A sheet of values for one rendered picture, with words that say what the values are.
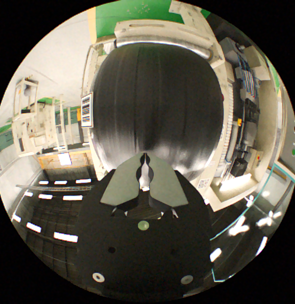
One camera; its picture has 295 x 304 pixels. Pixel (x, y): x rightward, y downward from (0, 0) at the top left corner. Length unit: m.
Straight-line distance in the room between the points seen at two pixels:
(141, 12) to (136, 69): 1.19
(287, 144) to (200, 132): 0.56
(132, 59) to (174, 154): 0.17
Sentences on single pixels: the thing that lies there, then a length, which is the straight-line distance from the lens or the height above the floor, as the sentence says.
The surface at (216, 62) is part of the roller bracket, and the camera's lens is 0.42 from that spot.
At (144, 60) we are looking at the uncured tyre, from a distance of 0.17.
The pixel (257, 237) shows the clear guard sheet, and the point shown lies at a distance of 0.77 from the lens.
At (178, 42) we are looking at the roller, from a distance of 0.39.
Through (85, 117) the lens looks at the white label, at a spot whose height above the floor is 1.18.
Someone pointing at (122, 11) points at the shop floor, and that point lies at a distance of 1.32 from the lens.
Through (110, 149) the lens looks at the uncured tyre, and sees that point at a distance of 0.15.
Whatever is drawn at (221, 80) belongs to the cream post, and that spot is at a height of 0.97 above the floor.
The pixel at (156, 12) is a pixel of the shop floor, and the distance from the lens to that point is 1.31.
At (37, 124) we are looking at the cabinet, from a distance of 4.51.
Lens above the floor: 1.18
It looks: 21 degrees up
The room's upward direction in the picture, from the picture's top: 179 degrees counter-clockwise
